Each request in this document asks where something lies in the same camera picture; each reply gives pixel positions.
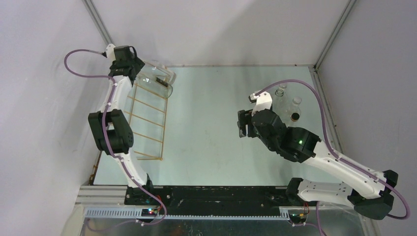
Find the long clear glass bottle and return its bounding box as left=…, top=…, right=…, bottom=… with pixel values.
left=272, top=88, right=288, bottom=116

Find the clear bottle frosted cap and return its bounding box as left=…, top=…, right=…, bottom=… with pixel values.
left=287, top=96, right=302, bottom=115

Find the clear bottle black cork top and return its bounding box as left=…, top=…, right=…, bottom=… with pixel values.
left=141, top=60, right=177, bottom=85

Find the clear bottle white label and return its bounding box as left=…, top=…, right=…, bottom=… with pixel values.
left=287, top=112, right=300, bottom=127

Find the clear bottle black label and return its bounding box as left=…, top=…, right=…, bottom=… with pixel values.
left=136, top=72, right=173, bottom=98

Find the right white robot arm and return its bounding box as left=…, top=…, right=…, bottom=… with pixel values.
left=237, top=109, right=398, bottom=220

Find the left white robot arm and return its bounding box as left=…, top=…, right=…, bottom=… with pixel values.
left=88, top=44, right=155, bottom=205

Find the right electronics board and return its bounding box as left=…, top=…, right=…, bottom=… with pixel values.
left=290, top=213, right=305, bottom=220

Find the electronics board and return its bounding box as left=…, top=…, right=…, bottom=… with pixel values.
left=290, top=213, right=305, bottom=220
left=141, top=208, right=159, bottom=217

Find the left electronics board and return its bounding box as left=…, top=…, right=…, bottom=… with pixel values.
left=141, top=208, right=159, bottom=217

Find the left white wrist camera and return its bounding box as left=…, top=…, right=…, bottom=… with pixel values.
left=101, top=44, right=116, bottom=62

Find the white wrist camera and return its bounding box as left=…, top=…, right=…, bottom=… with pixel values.
left=248, top=91, right=272, bottom=116
left=101, top=44, right=116, bottom=62

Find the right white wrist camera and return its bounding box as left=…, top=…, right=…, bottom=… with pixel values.
left=248, top=91, right=272, bottom=116

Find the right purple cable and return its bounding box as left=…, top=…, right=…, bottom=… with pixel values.
left=255, top=79, right=411, bottom=220

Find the gold wire wine rack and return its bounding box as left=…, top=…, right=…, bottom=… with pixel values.
left=124, top=80, right=169, bottom=160

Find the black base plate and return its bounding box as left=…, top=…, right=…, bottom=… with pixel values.
left=124, top=185, right=304, bottom=217

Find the aluminium frame rail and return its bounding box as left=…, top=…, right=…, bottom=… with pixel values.
left=75, top=185, right=372, bottom=222

